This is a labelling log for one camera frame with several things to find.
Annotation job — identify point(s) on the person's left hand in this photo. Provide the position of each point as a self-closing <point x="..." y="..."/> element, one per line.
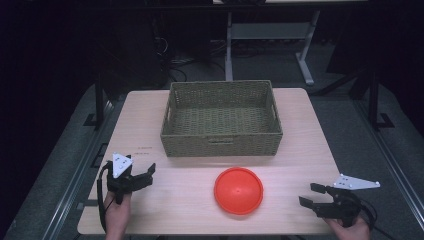
<point x="116" y="216"/>

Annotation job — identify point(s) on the green woven rectangular basket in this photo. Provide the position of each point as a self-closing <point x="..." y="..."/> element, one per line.
<point x="220" y="121"/>

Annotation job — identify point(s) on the black metal post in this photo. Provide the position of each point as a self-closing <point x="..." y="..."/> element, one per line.
<point x="99" y="100"/>
<point x="373" y="100"/>

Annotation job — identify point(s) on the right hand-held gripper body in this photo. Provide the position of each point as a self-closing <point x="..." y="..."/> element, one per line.
<point x="343" y="206"/>

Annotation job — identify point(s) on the person's right hand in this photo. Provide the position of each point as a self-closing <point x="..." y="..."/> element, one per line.
<point x="353" y="232"/>

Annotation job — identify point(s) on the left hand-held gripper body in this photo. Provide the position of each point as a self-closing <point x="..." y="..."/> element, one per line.
<point x="119" y="178"/>

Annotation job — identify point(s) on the orange plastic bowl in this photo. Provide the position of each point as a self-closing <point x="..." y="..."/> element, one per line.
<point x="238" y="190"/>

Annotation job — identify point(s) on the aluminium floor rail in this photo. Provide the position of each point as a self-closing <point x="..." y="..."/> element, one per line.
<point x="75" y="173"/>
<point x="390" y="163"/>

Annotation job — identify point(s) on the grey metal table frame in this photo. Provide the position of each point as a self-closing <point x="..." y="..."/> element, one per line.
<point x="266" y="31"/>

